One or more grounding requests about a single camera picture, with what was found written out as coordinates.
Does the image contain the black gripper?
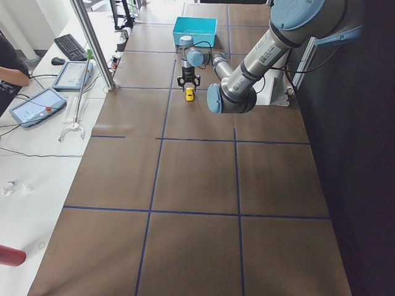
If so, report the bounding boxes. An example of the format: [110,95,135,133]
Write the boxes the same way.
[177,67,201,91]

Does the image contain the yellow beetle toy car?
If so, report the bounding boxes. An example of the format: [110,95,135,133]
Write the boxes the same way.
[185,87,195,102]

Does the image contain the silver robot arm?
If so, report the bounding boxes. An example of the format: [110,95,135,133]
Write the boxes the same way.
[177,1,349,113]

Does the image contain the teal plastic bin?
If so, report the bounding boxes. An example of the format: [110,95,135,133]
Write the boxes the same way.
[173,17,217,47]

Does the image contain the black power strip upper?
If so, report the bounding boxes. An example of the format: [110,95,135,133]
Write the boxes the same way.
[110,55,120,69]

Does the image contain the silver metal cup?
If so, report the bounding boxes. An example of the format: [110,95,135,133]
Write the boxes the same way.
[120,29,129,39]

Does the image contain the upper teach pendant tablet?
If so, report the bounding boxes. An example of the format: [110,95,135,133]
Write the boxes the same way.
[52,61,93,92]

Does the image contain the teach pendant tablet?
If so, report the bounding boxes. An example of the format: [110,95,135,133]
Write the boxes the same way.
[9,88,67,128]
[52,61,93,92]

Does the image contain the black computer keyboard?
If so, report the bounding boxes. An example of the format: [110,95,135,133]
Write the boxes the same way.
[54,34,87,61]

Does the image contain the black computer mouse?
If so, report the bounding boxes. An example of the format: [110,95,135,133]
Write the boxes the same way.
[51,57,65,65]

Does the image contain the lower teach pendant tablet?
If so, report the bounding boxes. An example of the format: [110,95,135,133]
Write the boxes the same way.
[9,88,67,128]

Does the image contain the seated person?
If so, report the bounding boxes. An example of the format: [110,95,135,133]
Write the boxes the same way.
[0,30,31,117]

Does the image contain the red fire extinguisher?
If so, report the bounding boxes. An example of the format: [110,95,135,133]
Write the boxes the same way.
[0,245,27,266]

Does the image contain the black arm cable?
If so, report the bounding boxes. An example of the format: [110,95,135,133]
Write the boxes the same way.
[185,40,217,69]

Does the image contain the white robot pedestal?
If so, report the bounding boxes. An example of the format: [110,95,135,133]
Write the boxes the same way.
[253,70,289,107]

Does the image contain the green handled reacher grabber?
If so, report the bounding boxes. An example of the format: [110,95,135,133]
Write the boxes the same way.
[58,49,93,142]

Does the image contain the aluminium frame post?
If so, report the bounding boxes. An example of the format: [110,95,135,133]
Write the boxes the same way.
[70,0,115,91]

